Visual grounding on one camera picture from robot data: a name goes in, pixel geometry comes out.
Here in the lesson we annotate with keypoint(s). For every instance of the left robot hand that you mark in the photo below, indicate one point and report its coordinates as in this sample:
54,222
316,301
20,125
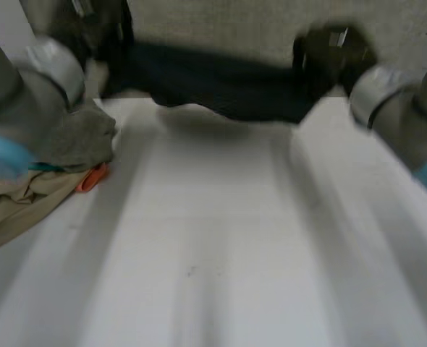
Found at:
87,32

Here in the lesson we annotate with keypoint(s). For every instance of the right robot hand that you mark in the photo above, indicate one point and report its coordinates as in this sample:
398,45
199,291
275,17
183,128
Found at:
334,58

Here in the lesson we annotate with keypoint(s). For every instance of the dark blue cloth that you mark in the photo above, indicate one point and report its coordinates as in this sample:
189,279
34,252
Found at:
217,86

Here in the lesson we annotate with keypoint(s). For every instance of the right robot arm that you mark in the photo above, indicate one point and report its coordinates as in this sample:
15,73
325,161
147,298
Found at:
398,101

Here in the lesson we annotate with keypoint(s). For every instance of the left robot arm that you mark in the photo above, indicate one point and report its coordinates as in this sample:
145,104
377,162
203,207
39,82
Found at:
29,90

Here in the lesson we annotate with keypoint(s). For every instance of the grey towel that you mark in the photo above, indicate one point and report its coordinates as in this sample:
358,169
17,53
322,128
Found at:
85,139

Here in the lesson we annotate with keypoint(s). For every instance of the teal towel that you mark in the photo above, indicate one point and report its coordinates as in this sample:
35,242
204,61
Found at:
45,166

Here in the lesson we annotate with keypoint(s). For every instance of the coral towel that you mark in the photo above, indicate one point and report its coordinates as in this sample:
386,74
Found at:
95,178

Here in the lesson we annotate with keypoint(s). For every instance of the beige shorts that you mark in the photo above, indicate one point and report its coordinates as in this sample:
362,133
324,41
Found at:
21,206

